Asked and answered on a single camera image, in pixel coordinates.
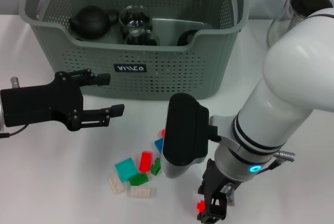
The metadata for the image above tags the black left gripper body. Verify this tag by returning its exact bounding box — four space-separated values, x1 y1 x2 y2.
0 71 85 132

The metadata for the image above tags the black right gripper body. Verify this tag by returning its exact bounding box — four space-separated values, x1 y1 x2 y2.
197 158 235 204

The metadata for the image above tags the blue square toy brick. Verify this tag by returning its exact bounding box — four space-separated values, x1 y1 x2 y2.
153 137 165 155

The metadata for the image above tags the glass teacup black holder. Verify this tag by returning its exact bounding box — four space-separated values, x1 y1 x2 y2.
118 5 154 31
124 28 160 46
177 29 199 46

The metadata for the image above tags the grey perforated storage bin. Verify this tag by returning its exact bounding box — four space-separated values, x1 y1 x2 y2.
18 0 249 101

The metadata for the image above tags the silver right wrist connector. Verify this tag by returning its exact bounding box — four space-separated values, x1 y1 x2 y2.
225 183 236 206

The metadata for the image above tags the green toy brick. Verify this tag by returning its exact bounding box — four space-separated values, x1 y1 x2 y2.
150 157 162 176
128 172 150 186

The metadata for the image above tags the black clay teapot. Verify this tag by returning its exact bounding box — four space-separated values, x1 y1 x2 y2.
69 5 120 40

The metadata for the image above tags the bright red translucent brick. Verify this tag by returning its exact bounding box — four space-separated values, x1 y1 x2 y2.
139 150 153 172

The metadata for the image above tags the teal square toy brick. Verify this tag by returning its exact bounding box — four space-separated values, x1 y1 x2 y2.
114 157 138 182

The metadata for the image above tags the white translucent toy brick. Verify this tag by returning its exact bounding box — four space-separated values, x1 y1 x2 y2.
126 185 157 198
108 173 126 195

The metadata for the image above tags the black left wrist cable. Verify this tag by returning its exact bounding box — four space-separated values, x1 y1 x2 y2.
0 124 29 138

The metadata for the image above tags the grey right wrist cable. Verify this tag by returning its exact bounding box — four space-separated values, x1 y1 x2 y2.
258 150 296 175

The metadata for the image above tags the glass pitcher black handle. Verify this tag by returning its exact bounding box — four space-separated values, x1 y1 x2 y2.
266 0 334 50

